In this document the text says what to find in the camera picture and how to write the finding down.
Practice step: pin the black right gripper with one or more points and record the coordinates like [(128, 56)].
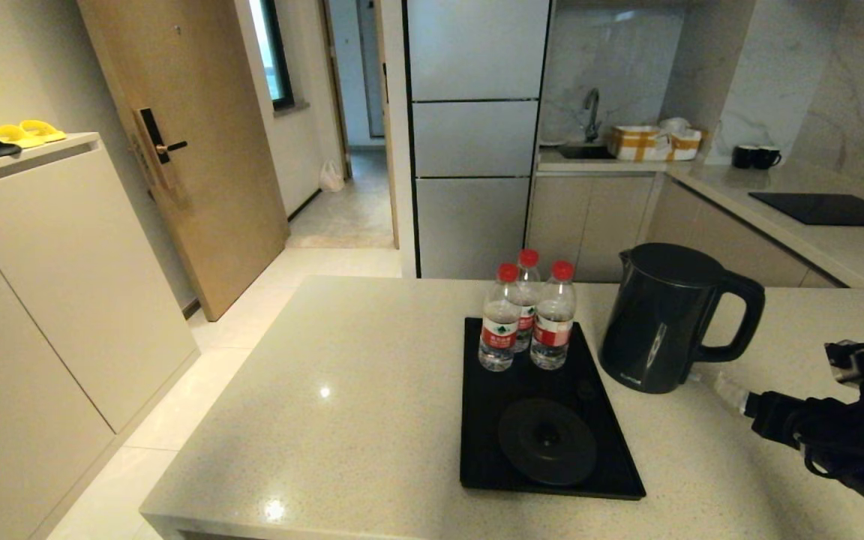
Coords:
[(799, 420)]

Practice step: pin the black electric kettle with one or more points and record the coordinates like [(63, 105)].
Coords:
[(657, 330)]

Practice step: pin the red-capped water bottle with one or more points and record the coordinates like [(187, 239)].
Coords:
[(553, 330), (499, 330), (528, 259)]

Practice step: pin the round black kettle base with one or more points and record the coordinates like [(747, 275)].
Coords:
[(547, 442)]

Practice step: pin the black induction cooktop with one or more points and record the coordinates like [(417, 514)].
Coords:
[(822, 208)]

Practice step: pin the beige kitchen counter cabinets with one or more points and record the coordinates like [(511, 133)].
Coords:
[(597, 217)]

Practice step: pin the black mug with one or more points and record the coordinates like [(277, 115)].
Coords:
[(765, 157), (742, 156)]

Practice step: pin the black rectangular tray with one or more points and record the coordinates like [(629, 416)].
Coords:
[(484, 420)]

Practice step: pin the cardboard box with yellow tape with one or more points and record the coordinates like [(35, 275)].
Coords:
[(687, 141)]

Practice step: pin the yellow white box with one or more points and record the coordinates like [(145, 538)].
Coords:
[(636, 142)]

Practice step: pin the dark kitchen sink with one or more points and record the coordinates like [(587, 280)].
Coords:
[(584, 151)]

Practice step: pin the metal kitchen faucet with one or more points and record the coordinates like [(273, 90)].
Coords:
[(592, 110)]

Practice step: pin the tall white refrigerator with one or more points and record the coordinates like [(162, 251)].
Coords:
[(473, 135)]

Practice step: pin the white plastic bag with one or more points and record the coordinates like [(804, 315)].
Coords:
[(331, 178)]

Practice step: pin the dark framed window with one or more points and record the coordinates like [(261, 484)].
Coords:
[(276, 52)]

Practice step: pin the light wooden door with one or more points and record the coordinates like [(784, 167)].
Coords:
[(199, 90)]

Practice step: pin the beige shoe cabinet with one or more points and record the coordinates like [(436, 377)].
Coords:
[(49, 300)]

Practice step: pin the yellow slipper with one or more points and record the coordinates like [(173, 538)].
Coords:
[(42, 130), (14, 135)]

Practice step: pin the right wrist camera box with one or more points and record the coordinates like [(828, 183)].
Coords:
[(844, 360)]

